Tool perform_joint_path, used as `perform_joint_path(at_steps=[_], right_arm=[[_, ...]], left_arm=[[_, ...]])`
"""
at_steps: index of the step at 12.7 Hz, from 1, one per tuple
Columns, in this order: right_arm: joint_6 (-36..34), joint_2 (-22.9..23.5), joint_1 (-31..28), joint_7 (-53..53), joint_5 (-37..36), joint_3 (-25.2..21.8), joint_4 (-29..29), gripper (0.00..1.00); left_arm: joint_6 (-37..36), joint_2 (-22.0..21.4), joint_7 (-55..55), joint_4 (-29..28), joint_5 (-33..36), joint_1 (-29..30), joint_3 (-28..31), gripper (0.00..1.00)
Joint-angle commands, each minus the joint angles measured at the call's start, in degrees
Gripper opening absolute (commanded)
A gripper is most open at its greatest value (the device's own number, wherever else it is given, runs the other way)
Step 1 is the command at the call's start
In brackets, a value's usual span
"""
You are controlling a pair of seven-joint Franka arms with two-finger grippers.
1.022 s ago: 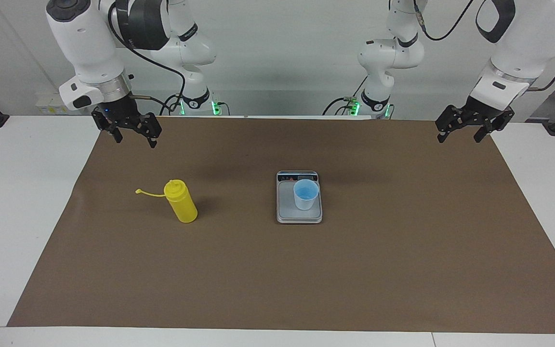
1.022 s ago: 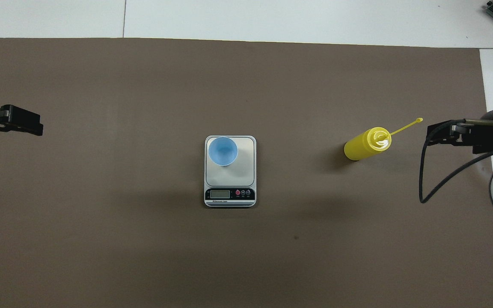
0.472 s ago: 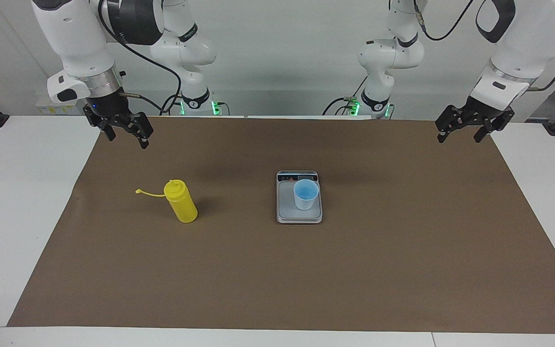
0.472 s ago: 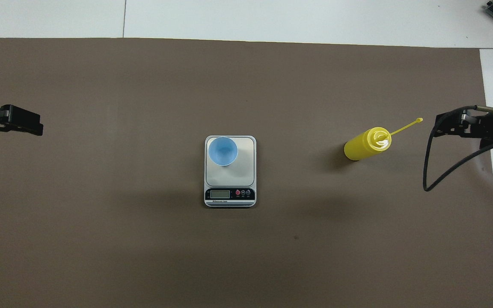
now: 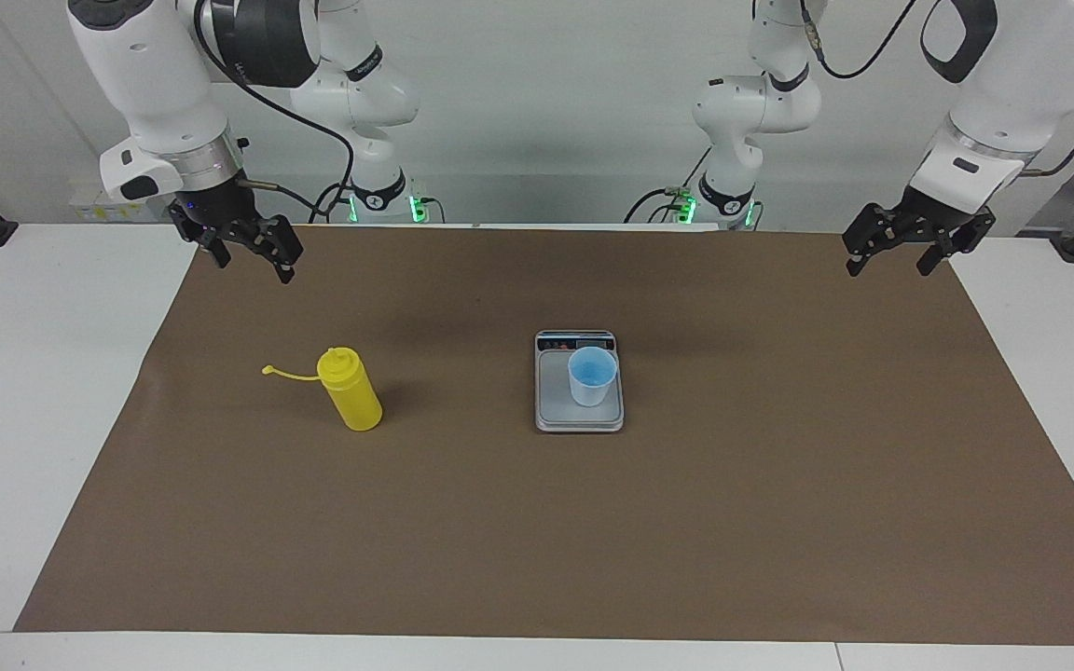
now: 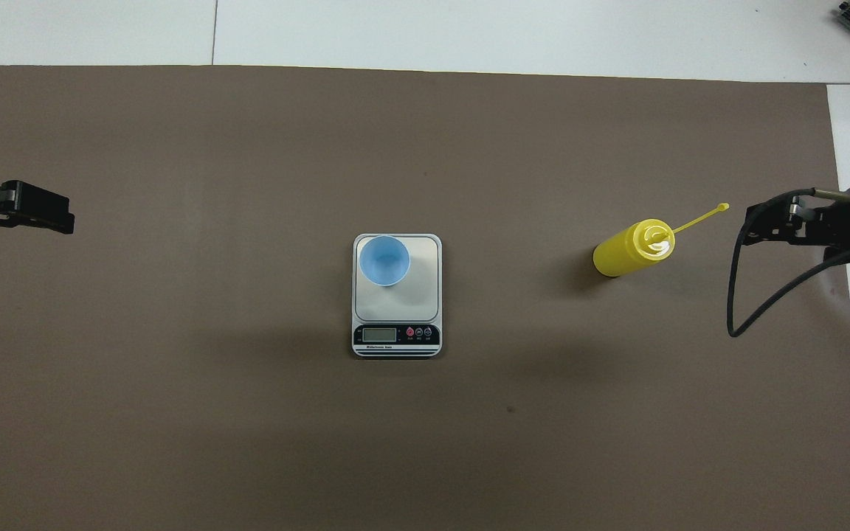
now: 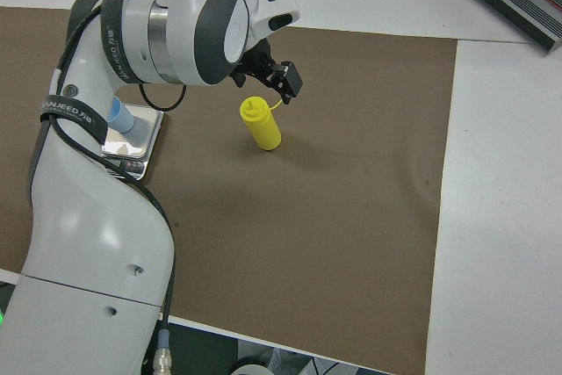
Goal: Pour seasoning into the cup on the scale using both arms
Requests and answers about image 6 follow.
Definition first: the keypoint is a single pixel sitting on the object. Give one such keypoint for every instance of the brown paper table mat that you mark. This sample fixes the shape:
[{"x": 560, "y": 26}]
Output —
[{"x": 248, "y": 442}]

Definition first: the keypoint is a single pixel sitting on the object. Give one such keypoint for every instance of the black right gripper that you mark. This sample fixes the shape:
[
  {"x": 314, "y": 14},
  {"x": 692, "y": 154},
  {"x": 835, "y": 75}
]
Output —
[{"x": 849, "y": 221}]

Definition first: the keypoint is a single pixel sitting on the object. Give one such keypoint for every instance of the silver digital kitchen scale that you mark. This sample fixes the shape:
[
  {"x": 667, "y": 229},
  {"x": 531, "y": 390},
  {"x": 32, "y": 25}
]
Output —
[{"x": 395, "y": 310}]

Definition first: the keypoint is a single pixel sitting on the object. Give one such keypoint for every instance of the yellow squeeze bottle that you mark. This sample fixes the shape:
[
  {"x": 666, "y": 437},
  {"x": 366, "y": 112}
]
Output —
[{"x": 624, "y": 251}]

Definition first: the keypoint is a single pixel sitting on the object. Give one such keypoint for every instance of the light blue plastic cup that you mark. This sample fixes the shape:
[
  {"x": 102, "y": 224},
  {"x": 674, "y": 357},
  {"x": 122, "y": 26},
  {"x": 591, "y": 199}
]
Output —
[{"x": 384, "y": 259}]

